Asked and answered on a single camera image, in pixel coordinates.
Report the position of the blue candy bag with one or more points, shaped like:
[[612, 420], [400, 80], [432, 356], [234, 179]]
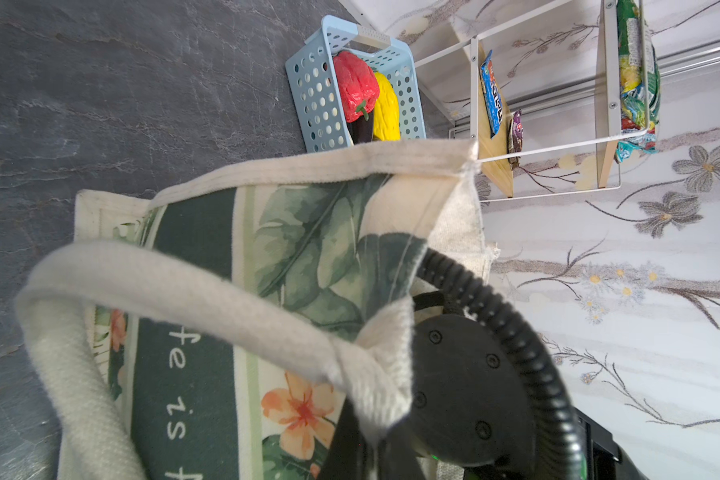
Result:
[[491, 94]]

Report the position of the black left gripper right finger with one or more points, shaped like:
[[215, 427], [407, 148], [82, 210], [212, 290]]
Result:
[[397, 459]]

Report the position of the canvas tote bag floral print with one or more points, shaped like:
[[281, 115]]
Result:
[[261, 313]]

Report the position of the teal snack packet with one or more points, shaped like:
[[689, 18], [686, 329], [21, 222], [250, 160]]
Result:
[[642, 144]]

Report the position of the blue plastic basket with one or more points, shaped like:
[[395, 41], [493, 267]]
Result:
[[314, 88]]

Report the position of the white wire wooden shelf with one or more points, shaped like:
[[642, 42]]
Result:
[[557, 62]]

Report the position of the green snack packet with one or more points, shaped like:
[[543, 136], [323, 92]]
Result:
[[640, 87]]

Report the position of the purple candy bag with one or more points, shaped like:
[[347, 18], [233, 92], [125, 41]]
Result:
[[515, 138]]

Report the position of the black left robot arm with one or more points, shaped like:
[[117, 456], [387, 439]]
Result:
[[470, 416]]

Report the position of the yellow squash toy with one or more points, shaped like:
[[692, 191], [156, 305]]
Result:
[[386, 112]]

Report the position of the red bell pepper toy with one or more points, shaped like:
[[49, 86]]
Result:
[[358, 87]]

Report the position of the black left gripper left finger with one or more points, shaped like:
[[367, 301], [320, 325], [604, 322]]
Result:
[[349, 455]]

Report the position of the dark eggplant toy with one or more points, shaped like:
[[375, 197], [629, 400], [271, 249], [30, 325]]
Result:
[[362, 130]]

